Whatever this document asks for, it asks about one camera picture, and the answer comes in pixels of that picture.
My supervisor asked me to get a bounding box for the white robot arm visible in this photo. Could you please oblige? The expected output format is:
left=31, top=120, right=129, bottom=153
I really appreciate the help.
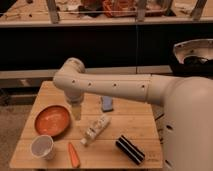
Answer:
left=53, top=58, right=213, bottom=171

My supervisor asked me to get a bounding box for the orange bowl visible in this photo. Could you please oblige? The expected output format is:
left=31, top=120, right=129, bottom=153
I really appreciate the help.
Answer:
left=34, top=105, right=70, bottom=137

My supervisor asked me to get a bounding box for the blue sponge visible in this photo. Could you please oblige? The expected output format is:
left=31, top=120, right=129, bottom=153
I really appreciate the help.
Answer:
left=101, top=96, right=113, bottom=112

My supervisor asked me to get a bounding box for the white plastic bottle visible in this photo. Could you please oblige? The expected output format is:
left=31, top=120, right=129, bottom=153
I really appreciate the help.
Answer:
left=80, top=114, right=111, bottom=146

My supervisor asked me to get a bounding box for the wooden table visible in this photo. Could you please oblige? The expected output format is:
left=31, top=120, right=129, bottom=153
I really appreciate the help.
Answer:
left=10, top=81, right=162, bottom=169

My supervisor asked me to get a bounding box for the white paper cup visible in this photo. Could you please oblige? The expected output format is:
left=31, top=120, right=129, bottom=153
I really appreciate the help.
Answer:
left=30, top=135, right=55, bottom=160

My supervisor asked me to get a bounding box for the orange carrot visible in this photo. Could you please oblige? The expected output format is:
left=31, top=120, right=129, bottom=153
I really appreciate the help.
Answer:
left=68, top=142, right=80, bottom=168

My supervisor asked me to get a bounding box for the black rectangular box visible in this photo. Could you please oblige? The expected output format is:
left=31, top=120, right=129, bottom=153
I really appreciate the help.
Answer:
left=115, top=135, right=145, bottom=165

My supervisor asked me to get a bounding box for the orange object on shelf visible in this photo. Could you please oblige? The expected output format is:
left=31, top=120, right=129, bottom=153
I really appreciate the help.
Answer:
left=102, top=0, right=136, bottom=17

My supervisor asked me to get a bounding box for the white and black machine housing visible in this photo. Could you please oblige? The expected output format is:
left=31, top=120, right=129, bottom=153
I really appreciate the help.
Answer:
left=170, top=38, right=213, bottom=77

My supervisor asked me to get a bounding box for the grey metal rail bench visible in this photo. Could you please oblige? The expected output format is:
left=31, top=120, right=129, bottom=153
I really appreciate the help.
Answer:
left=0, top=65, right=172, bottom=88

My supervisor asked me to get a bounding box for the black cable on floor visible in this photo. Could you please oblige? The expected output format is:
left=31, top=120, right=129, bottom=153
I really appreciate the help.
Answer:
left=154, top=113, right=165, bottom=145

